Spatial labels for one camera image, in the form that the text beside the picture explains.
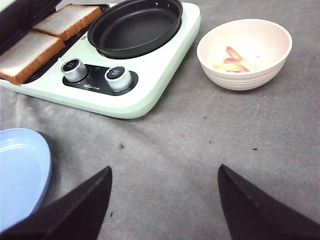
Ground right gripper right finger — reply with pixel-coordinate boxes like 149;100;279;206
217;164;320;240

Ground left silver control knob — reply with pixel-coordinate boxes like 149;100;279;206
61;58;88;83

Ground black frying pan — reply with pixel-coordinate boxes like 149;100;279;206
87;0;183;60

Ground blue plate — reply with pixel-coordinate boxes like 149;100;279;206
0;128;52;232

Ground beige ceramic bowl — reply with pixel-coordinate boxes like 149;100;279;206
197;19;293;91

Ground bread slice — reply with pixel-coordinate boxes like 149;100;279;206
0;31;65;85
32;4;102;42

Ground pink shrimp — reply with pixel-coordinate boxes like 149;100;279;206
214;63;249;73
225;46;242;60
223;57;256;72

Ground mint green breakfast maker base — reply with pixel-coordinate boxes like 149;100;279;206
0;2;201;119

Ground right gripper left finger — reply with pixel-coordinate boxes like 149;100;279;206
0;166;112;240

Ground silver control knob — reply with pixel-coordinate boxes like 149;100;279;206
104;66;133;92
61;58;88;83

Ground right silver control knob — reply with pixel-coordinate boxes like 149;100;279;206
104;66;133;92

